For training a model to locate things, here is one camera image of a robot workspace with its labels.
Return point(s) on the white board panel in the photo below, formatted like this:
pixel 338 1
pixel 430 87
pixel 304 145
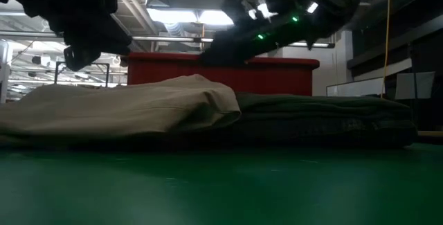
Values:
pixel 356 88

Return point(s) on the beige khaki garment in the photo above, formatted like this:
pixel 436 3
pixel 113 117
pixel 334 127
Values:
pixel 104 110

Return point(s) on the long ceiling light strip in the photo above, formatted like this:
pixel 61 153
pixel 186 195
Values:
pixel 166 39

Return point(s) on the dark blue denim jeans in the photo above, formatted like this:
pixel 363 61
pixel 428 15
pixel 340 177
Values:
pixel 311 131

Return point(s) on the green table mat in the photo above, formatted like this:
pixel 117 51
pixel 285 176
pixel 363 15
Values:
pixel 207 190

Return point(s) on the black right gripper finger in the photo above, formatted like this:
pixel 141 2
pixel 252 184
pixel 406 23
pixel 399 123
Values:
pixel 225 55

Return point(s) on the black gantry frame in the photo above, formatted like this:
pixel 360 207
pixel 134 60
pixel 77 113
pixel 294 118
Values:
pixel 104 64

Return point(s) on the red plastic laundry bin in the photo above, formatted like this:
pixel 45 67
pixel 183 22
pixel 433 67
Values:
pixel 277 79

